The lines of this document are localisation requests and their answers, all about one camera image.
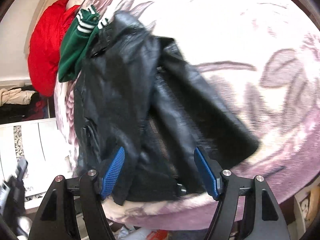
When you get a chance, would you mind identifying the black leather jacket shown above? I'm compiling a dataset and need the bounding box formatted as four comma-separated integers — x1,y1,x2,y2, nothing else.
74,11,259,205

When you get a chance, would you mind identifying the beige hanging coat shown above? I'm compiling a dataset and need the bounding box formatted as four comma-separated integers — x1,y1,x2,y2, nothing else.
0,88,36,106

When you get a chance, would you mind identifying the red duvet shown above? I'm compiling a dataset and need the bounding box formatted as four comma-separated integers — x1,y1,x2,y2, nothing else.
27,0,79,97

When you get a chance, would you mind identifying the floral purple bed blanket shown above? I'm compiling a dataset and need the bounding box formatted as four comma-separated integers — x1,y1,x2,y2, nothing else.
53,0,320,231

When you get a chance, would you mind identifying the green striped folded garment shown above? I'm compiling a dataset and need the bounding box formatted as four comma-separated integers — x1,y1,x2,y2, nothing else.
58,5,108,83

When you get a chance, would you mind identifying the white sliding wardrobe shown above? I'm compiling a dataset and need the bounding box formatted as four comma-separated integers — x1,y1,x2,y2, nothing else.
1,118,73,213

